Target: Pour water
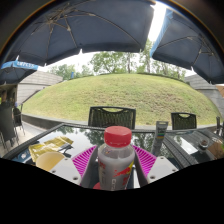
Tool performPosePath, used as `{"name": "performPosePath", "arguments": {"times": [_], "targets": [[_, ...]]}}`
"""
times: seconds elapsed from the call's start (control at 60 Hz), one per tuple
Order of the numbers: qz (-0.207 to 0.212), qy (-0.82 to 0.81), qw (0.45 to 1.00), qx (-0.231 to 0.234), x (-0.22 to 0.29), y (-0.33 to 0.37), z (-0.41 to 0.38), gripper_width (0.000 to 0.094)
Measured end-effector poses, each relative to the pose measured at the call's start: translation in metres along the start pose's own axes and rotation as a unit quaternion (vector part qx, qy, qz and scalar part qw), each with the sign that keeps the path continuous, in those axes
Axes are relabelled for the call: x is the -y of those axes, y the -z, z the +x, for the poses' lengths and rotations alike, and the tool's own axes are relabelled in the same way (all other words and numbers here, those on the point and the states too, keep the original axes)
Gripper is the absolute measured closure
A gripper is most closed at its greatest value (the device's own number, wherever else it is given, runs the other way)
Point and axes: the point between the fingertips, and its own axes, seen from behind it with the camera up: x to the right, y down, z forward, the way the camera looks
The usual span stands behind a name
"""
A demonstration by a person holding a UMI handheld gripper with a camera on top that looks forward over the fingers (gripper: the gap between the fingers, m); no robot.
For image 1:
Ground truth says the person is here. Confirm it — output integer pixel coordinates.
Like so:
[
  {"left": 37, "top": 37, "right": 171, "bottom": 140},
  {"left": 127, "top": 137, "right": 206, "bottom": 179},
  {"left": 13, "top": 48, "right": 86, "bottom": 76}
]
[{"left": 0, "top": 89, "right": 12, "bottom": 109}]

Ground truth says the navy patio umbrella with blue edge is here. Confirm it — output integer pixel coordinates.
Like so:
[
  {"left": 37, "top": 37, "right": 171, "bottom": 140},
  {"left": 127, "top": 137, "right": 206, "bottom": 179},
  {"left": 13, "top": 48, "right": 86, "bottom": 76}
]
[{"left": 149, "top": 8, "right": 224, "bottom": 85}]

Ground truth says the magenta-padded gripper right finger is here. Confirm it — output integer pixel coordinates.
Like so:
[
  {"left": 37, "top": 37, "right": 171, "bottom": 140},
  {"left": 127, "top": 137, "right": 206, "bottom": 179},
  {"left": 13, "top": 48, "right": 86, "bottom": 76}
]
[{"left": 132, "top": 144, "right": 180, "bottom": 189}]

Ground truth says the dark wicker chair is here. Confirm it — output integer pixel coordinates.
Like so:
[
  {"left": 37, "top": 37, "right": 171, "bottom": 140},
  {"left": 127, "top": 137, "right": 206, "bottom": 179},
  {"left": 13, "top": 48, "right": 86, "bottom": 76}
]
[
  {"left": 170, "top": 112, "right": 198, "bottom": 131},
  {"left": 87, "top": 106, "right": 137, "bottom": 131},
  {"left": 0, "top": 105, "right": 18, "bottom": 148}
]

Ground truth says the large navy patio umbrella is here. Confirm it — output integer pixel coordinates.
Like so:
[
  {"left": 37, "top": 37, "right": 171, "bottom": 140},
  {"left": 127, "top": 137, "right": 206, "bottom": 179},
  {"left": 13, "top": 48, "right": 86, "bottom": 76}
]
[{"left": 0, "top": 0, "right": 156, "bottom": 68}]

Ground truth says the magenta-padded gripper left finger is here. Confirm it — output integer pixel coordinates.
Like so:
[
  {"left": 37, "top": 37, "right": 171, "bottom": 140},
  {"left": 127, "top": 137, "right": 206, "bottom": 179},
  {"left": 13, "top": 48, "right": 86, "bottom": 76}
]
[{"left": 49, "top": 144, "right": 100, "bottom": 190}]

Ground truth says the red-capped clear drink bottle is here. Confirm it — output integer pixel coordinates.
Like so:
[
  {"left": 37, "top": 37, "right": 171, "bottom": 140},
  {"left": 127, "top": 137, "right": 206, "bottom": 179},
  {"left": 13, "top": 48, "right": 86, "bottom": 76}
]
[{"left": 97, "top": 125, "right": 136, "bottom": 192}]

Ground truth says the light blue patio umbrella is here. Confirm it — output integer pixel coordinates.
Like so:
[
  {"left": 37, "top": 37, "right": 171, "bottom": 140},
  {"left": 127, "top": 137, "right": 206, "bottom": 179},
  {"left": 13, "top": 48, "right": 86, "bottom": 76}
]
[{"left": 0, "top": 59, "right": 40, "bottom": 85}]

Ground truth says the yellow foil packet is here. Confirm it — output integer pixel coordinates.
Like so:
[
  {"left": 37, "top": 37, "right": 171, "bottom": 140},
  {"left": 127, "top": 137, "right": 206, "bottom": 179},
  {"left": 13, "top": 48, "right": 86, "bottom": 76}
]
[{"left": 28, "top": 135, "right": 75, "bottom": 163}]

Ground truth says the small round ashtray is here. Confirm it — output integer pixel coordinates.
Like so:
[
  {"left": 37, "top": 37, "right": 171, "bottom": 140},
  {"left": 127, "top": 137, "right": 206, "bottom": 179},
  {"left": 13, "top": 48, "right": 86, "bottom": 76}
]
[{"left": 198, "top": 138, "right": 211, "bottom": 150}]

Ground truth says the brown paper bag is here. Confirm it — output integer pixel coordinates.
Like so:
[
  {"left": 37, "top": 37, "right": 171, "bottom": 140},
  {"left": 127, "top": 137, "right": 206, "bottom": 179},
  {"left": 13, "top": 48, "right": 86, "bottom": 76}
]
[{"left": 209, "top": 139, "right": 224, "bottom": 160}]

